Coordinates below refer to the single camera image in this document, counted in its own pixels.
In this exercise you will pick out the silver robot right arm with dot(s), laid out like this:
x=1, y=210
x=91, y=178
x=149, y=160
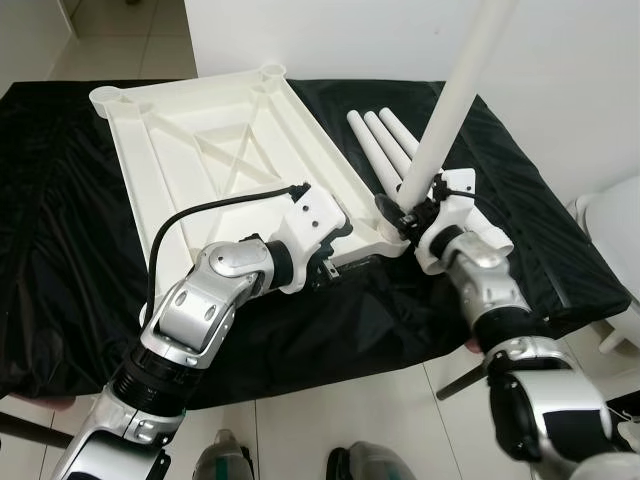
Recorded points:
x=490, y=290

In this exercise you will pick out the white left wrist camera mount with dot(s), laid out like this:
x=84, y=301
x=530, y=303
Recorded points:
x=310, y=225

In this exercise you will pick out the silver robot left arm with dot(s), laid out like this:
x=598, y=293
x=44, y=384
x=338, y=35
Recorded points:
x=200, y=310

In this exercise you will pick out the grey green robot right leg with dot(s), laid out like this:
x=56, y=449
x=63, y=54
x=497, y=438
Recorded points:
x=372, y=462

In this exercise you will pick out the black table cloth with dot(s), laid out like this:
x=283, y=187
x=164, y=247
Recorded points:
x=60, y=200

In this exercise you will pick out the white plastic chair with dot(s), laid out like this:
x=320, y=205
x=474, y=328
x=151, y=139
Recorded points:
x=615, y=230

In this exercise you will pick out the grey green robot leg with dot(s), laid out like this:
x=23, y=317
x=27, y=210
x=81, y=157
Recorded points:
x=372, y=462
x=225, y=458

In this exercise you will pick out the white plastic table top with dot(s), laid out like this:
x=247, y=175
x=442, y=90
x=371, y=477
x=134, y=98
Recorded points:
x=170, y=160

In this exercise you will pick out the grey green robot left leg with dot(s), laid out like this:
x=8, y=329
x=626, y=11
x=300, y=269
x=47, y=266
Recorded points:
x=225, y=458

